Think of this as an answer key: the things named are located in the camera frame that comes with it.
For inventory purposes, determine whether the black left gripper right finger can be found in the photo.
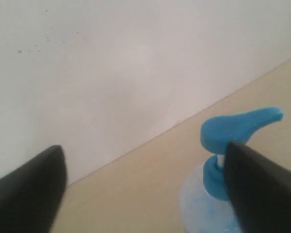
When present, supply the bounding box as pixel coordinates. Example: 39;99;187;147
224;142;291;233

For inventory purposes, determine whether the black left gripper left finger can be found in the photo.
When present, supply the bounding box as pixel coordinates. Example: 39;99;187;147
0;145;67;233

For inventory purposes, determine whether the blue pump soap bottle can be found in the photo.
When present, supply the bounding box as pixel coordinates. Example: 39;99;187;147
179;107;284;233

